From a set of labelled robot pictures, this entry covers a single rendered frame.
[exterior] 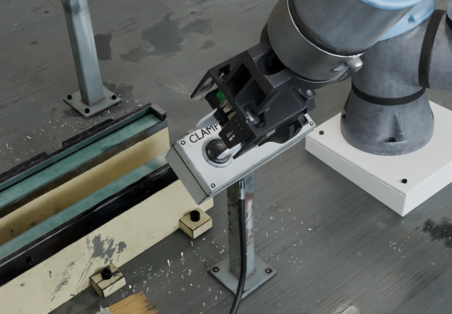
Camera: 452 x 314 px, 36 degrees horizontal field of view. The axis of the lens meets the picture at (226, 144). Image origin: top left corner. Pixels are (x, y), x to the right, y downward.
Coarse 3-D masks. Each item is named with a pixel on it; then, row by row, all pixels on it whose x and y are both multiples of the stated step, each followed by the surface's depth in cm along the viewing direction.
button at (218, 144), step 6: (210, 144) 78; (216, 144) 78; (222, 144) 78; (210, 150) 77; (216, 150) 78; (222, 150) 78; (210, 156) 77; (216, 156) 77; (228, 156) 78; (216, 162) 77; (222, 162) 78
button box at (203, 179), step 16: (208, 128) 79; (304, 128) 84; (176, 144) 77; (192, 144) 78; (272, 144) 82; (288, 144) 82; (176, 160) 79; (192, 160) 77; (208, 160) 77; (240, 160) 79; (256, 160) 80; (192, 176) 78; (208, 176) 77; (224, 176) 78; (240, 176) 80; (192, 192) 80; (208, 192) 77
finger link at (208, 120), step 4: (212, 112) 68; (208, 116) 68; (212, 116) 68; (200, 120) 68; (204, 120) 68; (208, 120) 68; (212, 120) 69; (216, 120) 70; (200, 124) 68; (204, 124) 69; (208, 124) 70; (212, 124) 70; (200, 128) 69
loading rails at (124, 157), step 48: (96, 144) 104; (144, 144) 107; (0, 192) 96; (48, 192) 98; (96, 192) 96; (144, 192) 96; (0, 240) 96; (48, 240) 88; (96, 240) 94; (144, 240) 102; (0, 288) 86; (48, 288) 92; (96, 288) 96
